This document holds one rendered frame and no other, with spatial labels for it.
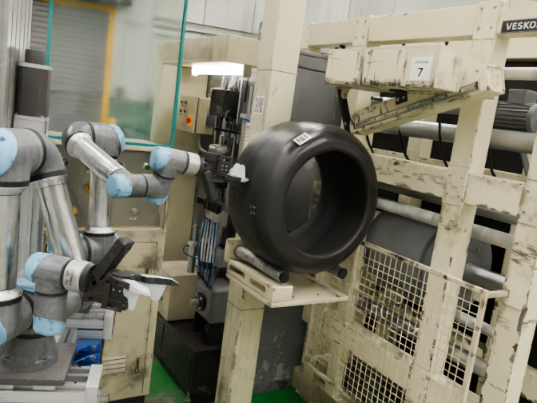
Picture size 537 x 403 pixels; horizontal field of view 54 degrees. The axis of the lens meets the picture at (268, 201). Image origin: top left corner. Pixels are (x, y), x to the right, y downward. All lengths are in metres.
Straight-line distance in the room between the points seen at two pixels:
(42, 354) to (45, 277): 0.34
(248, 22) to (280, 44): 9.21
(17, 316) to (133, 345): 1.19
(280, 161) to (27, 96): 0.82
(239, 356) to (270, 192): 0.91
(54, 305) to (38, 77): 0.69
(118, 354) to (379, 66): 1.68
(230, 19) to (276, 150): 9.61
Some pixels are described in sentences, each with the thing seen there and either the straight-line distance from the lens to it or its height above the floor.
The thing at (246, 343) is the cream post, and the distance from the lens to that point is 2.46.
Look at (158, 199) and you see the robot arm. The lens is 1.78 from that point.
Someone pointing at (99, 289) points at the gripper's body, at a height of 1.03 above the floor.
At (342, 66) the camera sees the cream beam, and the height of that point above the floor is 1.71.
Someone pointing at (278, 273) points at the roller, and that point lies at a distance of 1.96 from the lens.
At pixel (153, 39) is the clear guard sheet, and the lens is 2.38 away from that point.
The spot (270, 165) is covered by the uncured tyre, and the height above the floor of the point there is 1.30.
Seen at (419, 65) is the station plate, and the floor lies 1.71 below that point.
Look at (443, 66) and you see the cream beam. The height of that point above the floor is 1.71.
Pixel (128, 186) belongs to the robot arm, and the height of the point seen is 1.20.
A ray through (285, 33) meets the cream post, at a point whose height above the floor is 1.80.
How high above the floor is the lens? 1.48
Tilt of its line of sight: 9 degrees down
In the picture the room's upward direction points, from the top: 8 degrees clockwise
